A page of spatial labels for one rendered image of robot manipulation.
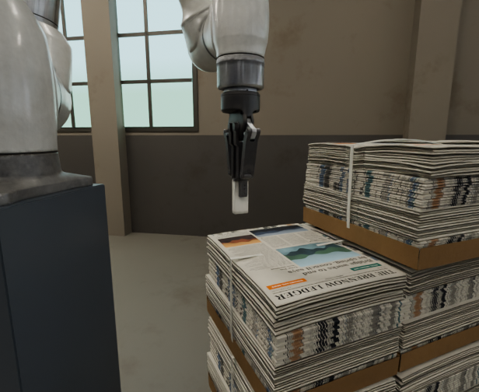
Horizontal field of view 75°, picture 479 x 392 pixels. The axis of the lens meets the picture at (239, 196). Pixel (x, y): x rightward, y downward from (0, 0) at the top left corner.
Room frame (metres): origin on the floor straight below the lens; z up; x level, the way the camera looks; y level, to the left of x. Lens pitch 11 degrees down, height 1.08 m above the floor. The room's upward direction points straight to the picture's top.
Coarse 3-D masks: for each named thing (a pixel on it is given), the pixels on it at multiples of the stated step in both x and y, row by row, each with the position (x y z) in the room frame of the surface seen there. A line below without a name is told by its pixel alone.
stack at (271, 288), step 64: (256, 256) 0.63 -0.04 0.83; (320, 256) 0.63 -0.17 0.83; (384, 256) 0.63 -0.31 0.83; (256, 320) 0.51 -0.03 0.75; (320, 320) 0.47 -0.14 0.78; (384, 320) 0.53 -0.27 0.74; (448, 320) 0.61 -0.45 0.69; (320, 384) 0.48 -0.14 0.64; (384, 384) 0.54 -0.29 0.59; (448, 384) 0.62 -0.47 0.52
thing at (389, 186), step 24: (384, 144) 0.64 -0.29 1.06; (408, 144) 0.60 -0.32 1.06; (432, 144) 0.62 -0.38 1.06; (384, 168) 0.63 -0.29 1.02; (408, 168) 0.58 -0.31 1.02; (432, 168) 0.54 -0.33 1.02; (456, 168) 0.57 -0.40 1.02; (384, 192) 0.63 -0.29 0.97; (408, 192) 0.57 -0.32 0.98; (432, 192) 0.55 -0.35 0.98; (456, 192) 0.57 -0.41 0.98; (360, 216) 0.68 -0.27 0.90; (384, 216) 0.62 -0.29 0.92; (408, 216) 0.57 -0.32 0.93; (432, 216) 0.56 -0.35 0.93; (456, 216) 0.58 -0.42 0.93; (408, 240) 0.57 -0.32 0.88; (432, 240) 0.55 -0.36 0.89; (456, 240) 0.58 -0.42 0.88
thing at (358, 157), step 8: (360, 152) 0.70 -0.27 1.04; (360, 160) 0.70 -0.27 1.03; (344, 168) 0.74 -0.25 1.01; (360, 168) 0.70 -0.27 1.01; (344, 176) 0.74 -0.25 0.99; (352, 176) 0.72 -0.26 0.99; (360, 176) 0.69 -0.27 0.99; (344, 184) 0.74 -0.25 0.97; (352, 184) 0.71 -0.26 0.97; (360, 184) 0.69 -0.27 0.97; (344, 192) 0.74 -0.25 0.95; (352, 192) 0.71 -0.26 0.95; (360, 192) 0.69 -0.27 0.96; (344, 200) 0.73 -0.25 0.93; (352, 200) 0.70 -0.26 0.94; (344, 208) 0.72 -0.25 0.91; (352, 208) 0.70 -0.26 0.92; (344, 216) 0.72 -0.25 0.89; (352, 216) 0.70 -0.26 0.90
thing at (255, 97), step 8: (224, 96) 0.60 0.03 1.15; (232, 96) 0.59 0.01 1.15; (240, 96) 0.59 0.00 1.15; (248, 96) 0.59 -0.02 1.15; (256, 96) 0.60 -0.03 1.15; (224, 104) 0.60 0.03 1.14; (232, 104) 0.59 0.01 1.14; (240, 104) 0.59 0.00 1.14; (248, 104) 0.59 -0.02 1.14; (256, 104) 0.60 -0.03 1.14; (224, 112) 0.62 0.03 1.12; (232, 112) 0.61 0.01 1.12; (240, 112) 0.59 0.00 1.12; (248, 112) 0.59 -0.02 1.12; (256, 112) 0.61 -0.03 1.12; (232, 120) 0.63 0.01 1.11; (240, 120) 0.59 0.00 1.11; (240, 128) 0.59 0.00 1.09; (240, 136) 0.60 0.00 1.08
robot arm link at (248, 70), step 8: (224, 56) 0.59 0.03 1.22; (232, 56) 0.58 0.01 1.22; (240, 56) 0.58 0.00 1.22; (248, 56) 0.58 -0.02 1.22; (256, 56) 0.59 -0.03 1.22; (216, 64) 0.61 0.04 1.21; (224, 64) 0.59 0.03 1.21; (232, 64) 0.58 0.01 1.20; (240, 64) 0.58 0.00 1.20; (248, 64) 0.58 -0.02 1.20; (256, 64) 0.59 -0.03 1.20; (224, 72) 0.59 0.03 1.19; (232, 72) 0.58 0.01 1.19; (240, 72) 0.58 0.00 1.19; (248, 72) 0.58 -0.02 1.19; (256, 72) 0.59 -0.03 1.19; (224, 80) 0.59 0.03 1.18; (232, 80) 0.58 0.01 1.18; (240, 80) 0.58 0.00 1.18; (248, 80) 0.58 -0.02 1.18; (256, 80) 0.59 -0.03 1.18; (224, 88) 0.61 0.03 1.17; (232, 88) 0.60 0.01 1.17; (240, 88) 0.59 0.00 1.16; (248, 88) 0.60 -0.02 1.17; (256, 88) 0.61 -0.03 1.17
